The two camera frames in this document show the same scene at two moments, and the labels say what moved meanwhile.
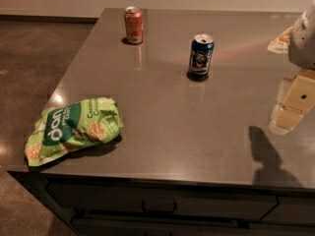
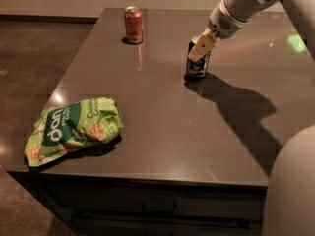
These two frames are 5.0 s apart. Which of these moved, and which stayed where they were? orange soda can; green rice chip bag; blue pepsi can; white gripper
Moved: white gripper
Stayed: orange soda can; blue pepsi can; green rice chip bag
